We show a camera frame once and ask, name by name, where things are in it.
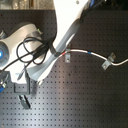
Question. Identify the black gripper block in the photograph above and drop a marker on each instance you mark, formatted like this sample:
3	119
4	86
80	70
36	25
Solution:
24	89

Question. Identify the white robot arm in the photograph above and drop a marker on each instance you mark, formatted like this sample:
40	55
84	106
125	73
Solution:
24	55

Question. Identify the black perforated breadboard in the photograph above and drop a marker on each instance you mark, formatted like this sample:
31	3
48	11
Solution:
80	94

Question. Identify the metal cable clip left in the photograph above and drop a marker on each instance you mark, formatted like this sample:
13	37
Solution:
67	57

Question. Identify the metal cable clip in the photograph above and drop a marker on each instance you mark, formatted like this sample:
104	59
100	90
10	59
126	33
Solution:
106	64
112	57
67	57

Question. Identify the metal cable clip middle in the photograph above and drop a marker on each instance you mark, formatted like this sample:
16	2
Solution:
106	64

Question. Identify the metal cable clip right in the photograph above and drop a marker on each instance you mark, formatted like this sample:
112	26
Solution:
112	57

